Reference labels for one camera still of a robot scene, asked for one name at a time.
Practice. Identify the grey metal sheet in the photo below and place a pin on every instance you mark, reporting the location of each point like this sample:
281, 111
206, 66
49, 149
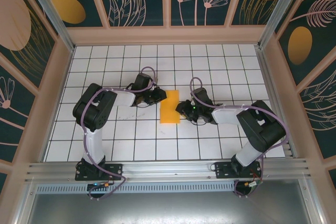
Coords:
168, 208

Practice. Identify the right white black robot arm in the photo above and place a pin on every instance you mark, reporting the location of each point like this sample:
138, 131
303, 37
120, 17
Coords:
225, 116

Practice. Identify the right base circuit board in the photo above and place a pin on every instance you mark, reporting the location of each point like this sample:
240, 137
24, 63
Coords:
253, 184

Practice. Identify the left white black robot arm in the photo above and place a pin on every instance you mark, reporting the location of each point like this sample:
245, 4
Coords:
95, 145

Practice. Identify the left aluminium corner post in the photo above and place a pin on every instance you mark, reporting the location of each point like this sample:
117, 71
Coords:
52, 16

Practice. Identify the aluminium side rail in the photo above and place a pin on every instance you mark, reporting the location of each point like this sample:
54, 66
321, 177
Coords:
267, 77

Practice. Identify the left base circuit board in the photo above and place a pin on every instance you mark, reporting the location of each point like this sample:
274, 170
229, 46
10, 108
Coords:
98, 185

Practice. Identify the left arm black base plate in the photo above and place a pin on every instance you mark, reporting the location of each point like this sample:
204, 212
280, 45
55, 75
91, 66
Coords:
115, 170

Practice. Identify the orange cloth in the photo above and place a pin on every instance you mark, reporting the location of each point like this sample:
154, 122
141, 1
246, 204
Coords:
170, 108

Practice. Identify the base circuit board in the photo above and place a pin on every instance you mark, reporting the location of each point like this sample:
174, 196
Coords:
98, 185
253, 184

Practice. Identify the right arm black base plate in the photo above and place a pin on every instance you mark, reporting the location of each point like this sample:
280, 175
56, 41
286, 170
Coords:
223, 170

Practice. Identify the right aluminium corner post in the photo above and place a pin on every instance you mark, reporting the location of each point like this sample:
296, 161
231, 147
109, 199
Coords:
282, 6

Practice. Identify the long aluminium mounting rail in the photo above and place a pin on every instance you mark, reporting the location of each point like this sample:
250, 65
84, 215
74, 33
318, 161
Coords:
168, 169

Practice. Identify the aluminium corner post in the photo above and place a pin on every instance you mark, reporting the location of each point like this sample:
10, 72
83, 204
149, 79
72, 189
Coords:
282, 6
52, 16

